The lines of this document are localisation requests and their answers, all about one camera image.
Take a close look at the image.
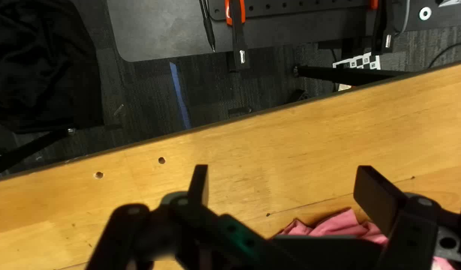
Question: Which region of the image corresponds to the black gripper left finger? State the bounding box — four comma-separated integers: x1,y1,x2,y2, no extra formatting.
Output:
84,163,302,270

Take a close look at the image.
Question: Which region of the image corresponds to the black metal bar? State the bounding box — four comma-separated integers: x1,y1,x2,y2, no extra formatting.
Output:
293,63,416,87

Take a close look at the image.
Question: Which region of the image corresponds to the black tripod leg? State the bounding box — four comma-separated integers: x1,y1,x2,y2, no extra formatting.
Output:
0,126,77,178

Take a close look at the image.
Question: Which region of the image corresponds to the orange black bar clamp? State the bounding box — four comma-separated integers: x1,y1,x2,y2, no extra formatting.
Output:
222,0,252,72
366,0,398,51

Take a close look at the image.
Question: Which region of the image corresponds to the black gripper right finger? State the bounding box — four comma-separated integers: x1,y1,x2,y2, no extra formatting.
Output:
353,165,461,270

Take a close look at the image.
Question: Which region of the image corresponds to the black fabric bag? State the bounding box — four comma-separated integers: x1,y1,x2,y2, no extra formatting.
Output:
0,0,105,133

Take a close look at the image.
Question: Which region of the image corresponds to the grey flat panel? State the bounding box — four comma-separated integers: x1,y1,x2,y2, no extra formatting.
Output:
105,0,218,64

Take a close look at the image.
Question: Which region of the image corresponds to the white checker tag sheet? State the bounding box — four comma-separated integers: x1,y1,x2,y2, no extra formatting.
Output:
332,51,383,72

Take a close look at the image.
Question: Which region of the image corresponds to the pink shirt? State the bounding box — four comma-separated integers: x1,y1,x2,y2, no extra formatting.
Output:
273,207,458,270

